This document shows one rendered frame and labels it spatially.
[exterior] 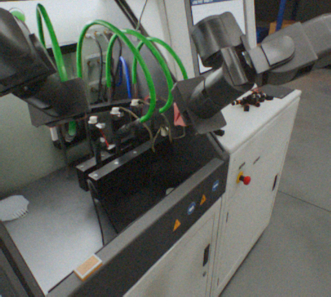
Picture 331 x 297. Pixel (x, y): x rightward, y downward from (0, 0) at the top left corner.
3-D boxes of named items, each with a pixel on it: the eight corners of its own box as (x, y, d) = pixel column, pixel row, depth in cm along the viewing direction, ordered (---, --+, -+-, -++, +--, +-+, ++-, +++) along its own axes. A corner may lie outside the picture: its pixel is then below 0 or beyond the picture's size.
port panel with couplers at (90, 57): (93, 104, 109) (81, 18, 94) (88, 102, 111) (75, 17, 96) (119, 95, 118) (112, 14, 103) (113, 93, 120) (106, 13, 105)
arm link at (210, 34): (301, 53, 36) (293, 73, 44) (266, -22, 39) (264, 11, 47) (211, 92, 39) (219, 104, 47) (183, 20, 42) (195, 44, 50)
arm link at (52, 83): (11, 103, 38) (50, 83, 38) (-9, 61, 39) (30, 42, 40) (36, 116, 45) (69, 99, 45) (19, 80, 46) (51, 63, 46)
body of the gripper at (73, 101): (30, 95, 52) (6, 80, 45) (85, 80, 52) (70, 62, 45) (37, 128, 51) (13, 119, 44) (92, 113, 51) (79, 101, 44)
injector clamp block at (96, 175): (101, 218, 88) (96, 179, 81) (82, 203, 94) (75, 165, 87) (171, 168, 111) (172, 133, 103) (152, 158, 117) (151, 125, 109)
